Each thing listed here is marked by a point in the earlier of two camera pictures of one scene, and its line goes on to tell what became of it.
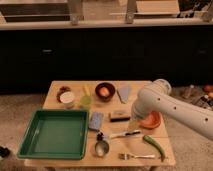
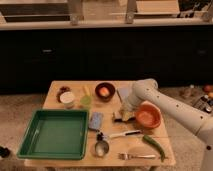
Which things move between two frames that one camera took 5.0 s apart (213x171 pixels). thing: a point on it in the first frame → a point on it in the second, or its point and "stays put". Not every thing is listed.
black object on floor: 4,152 stays put
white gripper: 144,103 → 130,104
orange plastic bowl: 153,120 stays put
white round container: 67,98 stays put
